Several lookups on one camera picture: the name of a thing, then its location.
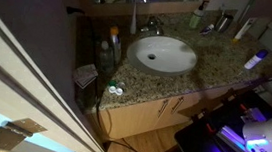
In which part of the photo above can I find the black robot cart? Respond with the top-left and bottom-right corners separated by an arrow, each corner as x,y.
157,80 -> 272,152

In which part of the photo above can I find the grey tissue box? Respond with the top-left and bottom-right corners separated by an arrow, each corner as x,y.
68,62 -> 101,113

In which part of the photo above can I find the white lotion tube yellow cap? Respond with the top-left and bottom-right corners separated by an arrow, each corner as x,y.
232,15 -> 258,45

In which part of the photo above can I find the white electric toothbrush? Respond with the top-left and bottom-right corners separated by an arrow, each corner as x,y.
129,1 -> 140,36

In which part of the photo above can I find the metal cabinet handle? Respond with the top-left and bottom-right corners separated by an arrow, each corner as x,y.
157,97 -> 171,119
170,95 -> 185,117

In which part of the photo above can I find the clear plastic bottle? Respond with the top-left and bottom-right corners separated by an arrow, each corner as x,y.
96,39 -> 117,77

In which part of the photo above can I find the white contact lens case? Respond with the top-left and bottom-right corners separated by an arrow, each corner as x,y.
107,84 -> 125,97

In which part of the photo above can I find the small toothpaste tube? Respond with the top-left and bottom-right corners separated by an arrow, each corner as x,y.
199,22 -> 215,37

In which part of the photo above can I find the metal cup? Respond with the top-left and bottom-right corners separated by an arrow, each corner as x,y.
215,13 -> 235,34

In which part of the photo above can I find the white oval sink basin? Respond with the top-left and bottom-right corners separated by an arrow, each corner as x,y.
124,32 -> 200,80

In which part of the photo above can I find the black power cable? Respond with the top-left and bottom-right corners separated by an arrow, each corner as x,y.
74,15 -> 164,152

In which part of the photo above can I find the chrome faucet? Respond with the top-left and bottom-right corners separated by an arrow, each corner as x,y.
139,14 -> 166,37

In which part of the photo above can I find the green soap pump bottle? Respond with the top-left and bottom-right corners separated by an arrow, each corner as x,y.
188,0 -> 208,30

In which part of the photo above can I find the bottle with orange cap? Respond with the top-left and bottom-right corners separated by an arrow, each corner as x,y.
106,25 -> 126,67

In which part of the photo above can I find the light wood vanity cabinet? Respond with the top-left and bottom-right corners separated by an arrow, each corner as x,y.
96,69 -> 254,152

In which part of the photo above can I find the white door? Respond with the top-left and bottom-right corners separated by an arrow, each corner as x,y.
0,0 -> 120,152

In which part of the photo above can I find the white bottle blue cap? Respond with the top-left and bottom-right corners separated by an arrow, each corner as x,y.
243,46 -> 269,72

